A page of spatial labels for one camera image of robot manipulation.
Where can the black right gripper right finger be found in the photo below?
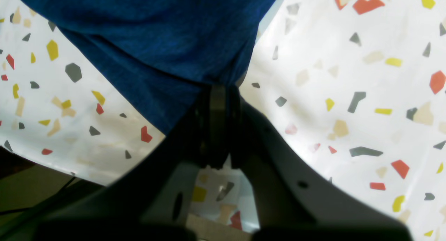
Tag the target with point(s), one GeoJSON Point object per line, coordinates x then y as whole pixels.
{"type": "Point", "coordinates": [293, 201]}

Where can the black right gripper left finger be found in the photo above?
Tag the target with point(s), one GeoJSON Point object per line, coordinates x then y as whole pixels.
{"type": "Point", "coordinates": [151, 201]}

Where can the terrazzo patterned table cloth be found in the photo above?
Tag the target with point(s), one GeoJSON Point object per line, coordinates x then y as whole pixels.
{"type": "Point", "coordinates": [355, 87]}

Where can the dark blue t-shirt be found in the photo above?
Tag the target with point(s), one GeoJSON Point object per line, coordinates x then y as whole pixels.
{"type": "Point", "coordinates": [160, 54]}

